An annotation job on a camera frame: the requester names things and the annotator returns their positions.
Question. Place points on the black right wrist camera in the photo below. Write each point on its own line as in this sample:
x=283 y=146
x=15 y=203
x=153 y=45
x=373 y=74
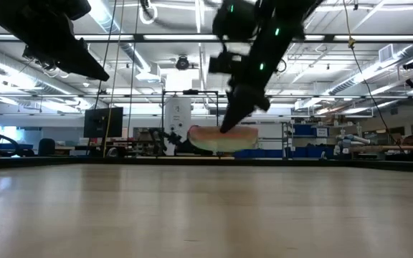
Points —
x=222 y=64

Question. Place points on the silver ventilation duct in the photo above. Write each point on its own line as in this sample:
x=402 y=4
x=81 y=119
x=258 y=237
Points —
x=102 y=18

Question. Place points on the small translucent orange plate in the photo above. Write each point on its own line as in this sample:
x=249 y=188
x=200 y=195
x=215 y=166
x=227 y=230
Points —
x=210 y=138

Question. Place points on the white air vent box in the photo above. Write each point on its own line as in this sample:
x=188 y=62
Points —
x=386 y=53

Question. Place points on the small translucent green plate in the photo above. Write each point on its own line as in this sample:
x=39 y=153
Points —
x=224 y=147

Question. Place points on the small translucent pink plate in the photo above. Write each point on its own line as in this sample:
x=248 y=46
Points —
x=206 y=129

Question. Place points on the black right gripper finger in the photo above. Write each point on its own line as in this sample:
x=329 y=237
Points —
x=235 y=116

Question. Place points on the black aluminium table frame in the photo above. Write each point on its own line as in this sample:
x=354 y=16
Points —
x=84 y=161

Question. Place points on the round black ceiling camera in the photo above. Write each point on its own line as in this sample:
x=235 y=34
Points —
x=182 y=63

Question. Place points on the black office chair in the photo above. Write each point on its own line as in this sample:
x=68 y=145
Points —
x=47 y=147

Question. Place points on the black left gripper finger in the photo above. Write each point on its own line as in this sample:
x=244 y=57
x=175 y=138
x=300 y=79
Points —
x=93 y=70

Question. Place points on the black metal stand frame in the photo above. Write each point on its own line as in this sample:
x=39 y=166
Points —
x=190 y=92

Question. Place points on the black background robot arm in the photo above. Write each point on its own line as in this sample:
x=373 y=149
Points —
x=163 y=141

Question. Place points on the black overhead frame beam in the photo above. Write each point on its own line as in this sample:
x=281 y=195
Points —
x=139 y=37

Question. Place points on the black computer monitor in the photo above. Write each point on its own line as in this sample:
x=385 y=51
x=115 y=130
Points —
x=99 y=122

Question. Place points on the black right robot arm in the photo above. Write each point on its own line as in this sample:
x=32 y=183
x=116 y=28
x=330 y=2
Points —
x=274 y=46

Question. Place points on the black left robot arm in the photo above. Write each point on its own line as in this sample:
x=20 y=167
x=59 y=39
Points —
x=20 y=14

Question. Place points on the blue storage bin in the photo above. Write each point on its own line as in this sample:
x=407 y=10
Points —
x=303 y=129
x=269 y=154
x=246 y=154

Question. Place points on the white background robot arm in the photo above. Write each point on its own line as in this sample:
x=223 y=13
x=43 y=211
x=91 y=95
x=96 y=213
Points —
x=350 y=138

